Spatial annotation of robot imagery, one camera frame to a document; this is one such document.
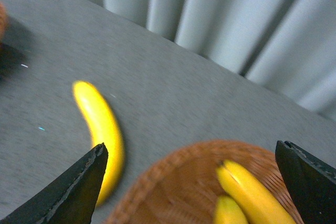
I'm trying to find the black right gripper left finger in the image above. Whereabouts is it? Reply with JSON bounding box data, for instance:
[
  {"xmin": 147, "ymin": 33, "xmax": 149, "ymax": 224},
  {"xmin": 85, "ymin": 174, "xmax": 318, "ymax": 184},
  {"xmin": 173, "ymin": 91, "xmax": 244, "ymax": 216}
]
[{"xmin": 1, "ymin": 143, "xmax": 108, "ymax": 223}]

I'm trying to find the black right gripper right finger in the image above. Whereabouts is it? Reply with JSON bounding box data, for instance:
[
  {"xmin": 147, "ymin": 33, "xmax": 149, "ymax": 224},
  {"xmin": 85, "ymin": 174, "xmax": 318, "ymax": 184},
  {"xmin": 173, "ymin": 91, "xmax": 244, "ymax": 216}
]
[{"xmin": 275, "ymin": 141, "xmax": 335, "ymax": 223}]

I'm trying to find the yellow banana in basket front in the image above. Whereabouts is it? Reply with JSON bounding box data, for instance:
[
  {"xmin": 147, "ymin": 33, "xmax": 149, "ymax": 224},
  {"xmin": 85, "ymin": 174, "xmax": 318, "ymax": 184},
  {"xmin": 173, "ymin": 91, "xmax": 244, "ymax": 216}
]
[{"xmin": 216, "ymin": 159, "xmax": 295, "ymax": 223}]

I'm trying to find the yellow banana in basket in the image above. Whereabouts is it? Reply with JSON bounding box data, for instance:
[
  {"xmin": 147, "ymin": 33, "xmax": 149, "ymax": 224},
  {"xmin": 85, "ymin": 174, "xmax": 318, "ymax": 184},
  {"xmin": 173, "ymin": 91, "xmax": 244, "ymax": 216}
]
[
  {"xmin": 213, "ymin": 195, "xmax": 248, "ymax": 224},
  {"xmin": 216, "ymin": 159, "xmax": 295, "ymax": 223}
]

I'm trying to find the long yellow banana on table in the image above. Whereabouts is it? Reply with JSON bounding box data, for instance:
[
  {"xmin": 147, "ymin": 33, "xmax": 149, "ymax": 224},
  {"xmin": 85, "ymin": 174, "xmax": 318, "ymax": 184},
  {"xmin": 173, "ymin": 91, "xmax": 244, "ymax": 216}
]
[{"xmin": 72, "ymin": 80, "xmax": 125, "ymax": 207}]

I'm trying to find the yellow banana in basket rear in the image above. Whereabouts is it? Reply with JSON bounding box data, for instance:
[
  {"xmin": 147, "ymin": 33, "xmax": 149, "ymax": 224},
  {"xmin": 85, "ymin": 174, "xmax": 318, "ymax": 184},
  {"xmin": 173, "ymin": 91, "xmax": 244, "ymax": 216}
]
[{"xmin": 213, "ymin": 195, "xmax": 248, "ymax": 224}]

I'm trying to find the brown wicker basket right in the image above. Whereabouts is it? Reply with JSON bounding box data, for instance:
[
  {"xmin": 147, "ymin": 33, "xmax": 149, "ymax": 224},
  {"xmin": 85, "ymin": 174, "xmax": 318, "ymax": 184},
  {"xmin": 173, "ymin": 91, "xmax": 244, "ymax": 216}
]
[{"xmin": 106, "ymin": 140, "xmax": 302, "ymax": 223}]

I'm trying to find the brown wicker basket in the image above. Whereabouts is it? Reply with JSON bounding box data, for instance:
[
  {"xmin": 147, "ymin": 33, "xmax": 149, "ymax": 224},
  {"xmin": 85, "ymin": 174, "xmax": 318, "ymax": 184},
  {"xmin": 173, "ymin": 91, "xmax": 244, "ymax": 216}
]
[
  {"xmin": 106, "ymin": 140, "xmax": 302, "ymax": 223},
  {"xmin": 0, "ymin": 2, "xmax": 8, "ymax": 41}
]

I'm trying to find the grey-white curtain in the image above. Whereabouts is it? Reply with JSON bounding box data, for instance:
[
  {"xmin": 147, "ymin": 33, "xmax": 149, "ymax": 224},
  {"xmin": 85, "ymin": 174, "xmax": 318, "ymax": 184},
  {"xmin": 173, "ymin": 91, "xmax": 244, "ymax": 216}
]
[{"xmin": 89, "ymin": 0, "xmax": 335, "ymax": 120}]

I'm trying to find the brown wicker basket left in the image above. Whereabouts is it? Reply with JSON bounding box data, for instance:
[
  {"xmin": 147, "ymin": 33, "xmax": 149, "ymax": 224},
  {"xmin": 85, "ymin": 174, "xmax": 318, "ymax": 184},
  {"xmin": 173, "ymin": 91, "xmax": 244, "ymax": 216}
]
[{"xmin": 0, "ymin": 2, "xmax": 8, "ymax": 41}]

